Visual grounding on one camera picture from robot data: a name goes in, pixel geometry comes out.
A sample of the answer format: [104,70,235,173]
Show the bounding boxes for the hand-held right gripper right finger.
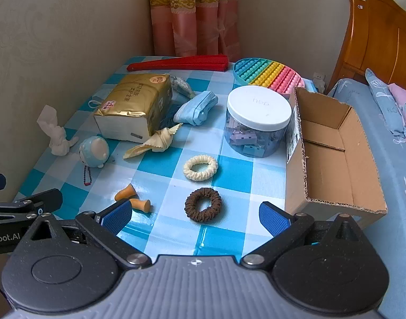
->
[240,201,367,268]

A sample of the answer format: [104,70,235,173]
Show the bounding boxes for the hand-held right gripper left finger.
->
[23,199,152,270]

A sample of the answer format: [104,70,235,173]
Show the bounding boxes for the orange foam earplug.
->
[129,198,152,213]
[115,183,139,203]

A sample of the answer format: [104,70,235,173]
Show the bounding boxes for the white cloth bunny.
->
[36,104,80,156]

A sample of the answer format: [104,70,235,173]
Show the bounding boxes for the blue round plush toy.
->
[78,136,111,187]

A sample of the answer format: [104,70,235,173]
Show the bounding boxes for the brown knitted scrunchie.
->
[185,188,222,223]

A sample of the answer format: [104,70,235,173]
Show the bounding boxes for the brown cardboard box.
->
[284,87,388,230]

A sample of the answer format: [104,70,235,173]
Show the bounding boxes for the cream knitted scrunchie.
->
[183,155,219,182]

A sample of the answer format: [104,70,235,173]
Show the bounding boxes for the blue checkered tablecloth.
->
[15,56,320,263]

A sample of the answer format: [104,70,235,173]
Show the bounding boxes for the cream cloth bow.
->
[123,123,184,159]

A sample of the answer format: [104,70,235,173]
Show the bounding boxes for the clear jar with white lid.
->
[224,86,293,158]

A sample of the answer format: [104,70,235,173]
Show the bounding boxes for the gold tissue pack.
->
[93,73,173,142]

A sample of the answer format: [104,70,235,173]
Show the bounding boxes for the blue face mask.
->
[89,93,108,110]

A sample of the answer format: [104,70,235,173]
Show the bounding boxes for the blue bed sheet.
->
[326,78,406,319]

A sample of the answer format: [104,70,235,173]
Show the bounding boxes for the light blue cloth pouch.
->
[173,91,219,126]

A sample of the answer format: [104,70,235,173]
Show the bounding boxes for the rainbow bubble pop toy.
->
[233,57,305,95]

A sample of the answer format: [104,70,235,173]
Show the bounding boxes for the grey patterned cloth bow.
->
[171,76,195,98]

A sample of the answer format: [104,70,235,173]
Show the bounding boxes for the blue floral pillow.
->
[365,68,406,143]

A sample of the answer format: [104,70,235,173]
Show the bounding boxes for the red folded fan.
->
[126,54,230,73]

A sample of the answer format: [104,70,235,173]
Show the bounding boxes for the pink floral pillow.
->
[387,83,406,160]

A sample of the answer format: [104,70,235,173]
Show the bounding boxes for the wooden bed headboard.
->
[324,0,406,95]

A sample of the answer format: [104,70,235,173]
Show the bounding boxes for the pink curtain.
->
[148,0,241,63]

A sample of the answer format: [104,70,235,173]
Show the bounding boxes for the white wall plug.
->
[312,72,326,94]

